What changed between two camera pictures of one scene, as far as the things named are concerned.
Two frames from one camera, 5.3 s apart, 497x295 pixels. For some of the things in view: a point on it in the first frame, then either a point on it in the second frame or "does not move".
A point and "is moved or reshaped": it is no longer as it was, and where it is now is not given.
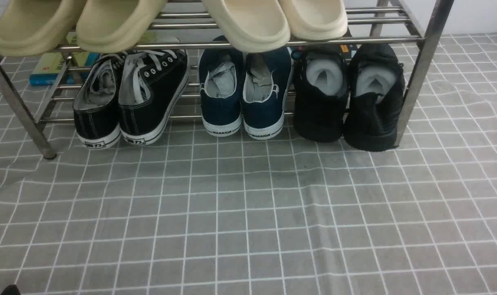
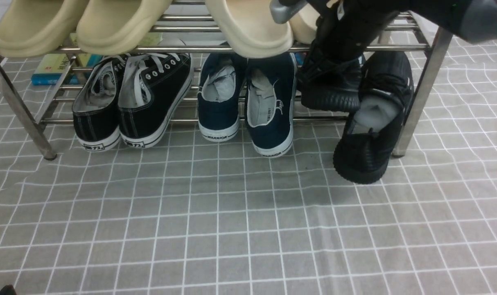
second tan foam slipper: (110, 26) does not move
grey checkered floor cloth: (185, 214) does not move
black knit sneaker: (372, 119) is moved or reshaped
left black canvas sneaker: (95, 107) does not move
